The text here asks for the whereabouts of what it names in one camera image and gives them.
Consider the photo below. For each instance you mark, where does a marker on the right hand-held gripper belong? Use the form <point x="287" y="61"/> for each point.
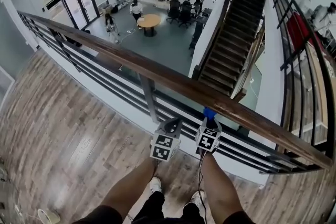
<point x="207" y="140"/>

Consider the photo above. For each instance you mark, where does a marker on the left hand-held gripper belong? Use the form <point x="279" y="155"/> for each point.
<point x="162" y="144"/>

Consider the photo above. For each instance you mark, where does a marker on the blue cloth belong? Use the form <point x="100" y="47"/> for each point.
<point x="209" y="112"/>

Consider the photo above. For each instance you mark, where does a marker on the wooden railing with black bars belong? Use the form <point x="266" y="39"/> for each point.
<point x="162" y="74"/>

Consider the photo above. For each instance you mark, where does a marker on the person's left forearm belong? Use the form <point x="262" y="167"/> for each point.
<point x="131" y="183"/>

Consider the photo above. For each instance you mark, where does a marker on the person's right forearm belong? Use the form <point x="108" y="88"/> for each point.
<point x="219" y="183"/>

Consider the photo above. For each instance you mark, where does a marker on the black railing with wooden handrail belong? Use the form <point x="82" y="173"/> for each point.
<point x="287" y="42"/>

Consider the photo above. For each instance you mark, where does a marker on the person's left white shoe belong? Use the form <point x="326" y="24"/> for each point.
<point x="155" y="185"/>

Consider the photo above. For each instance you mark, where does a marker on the person's white shoe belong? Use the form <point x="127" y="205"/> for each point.
<point x="197" y="198"/>
<point x="155" y="185"/>

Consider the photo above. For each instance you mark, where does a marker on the person's right white shoe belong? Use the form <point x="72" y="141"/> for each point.
<point x="197" y="198"/>

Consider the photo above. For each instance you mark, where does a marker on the person's black trousers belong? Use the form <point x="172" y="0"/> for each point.
<point x="149" y="209"/>

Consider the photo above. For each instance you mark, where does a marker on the dark wooden staircase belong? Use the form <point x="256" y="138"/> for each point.
<point x="231" y="42"/>

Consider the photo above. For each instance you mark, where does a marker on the black cabinet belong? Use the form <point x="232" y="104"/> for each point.
<point x="198" y="34"/>

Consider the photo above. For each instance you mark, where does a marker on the round wooden table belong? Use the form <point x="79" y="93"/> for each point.
<point x="148" y="20"/>

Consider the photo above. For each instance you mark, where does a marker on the person's black shirt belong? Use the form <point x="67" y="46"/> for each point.
<point x="99" y="215"/>

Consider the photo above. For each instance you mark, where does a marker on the black office chair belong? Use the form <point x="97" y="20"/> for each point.
<point x="186" y="13"/>
<point x="173" y="9"/>

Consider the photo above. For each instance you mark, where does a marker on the red table cover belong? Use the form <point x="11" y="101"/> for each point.
<point x="296" y="31"/>

